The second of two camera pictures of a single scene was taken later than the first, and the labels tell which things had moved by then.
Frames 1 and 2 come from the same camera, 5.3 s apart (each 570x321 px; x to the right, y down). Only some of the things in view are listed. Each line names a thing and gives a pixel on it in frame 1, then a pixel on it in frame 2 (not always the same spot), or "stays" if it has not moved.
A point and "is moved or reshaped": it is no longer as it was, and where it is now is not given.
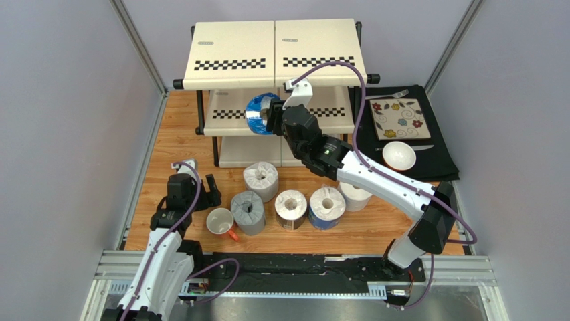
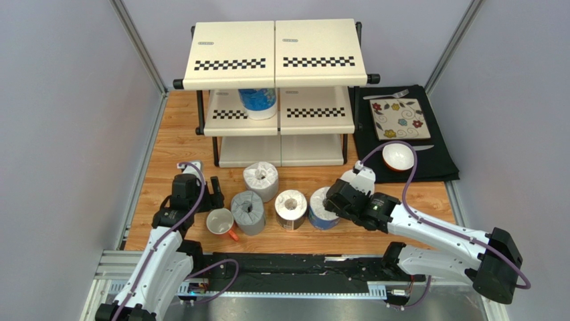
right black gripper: [274, 118] → [335, 201]
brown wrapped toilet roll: [290, 208] stays
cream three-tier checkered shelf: [226, 63] stays
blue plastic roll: [256, 112] is moved or reshaped
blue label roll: [326, 206] stays
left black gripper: [211, 198] stays
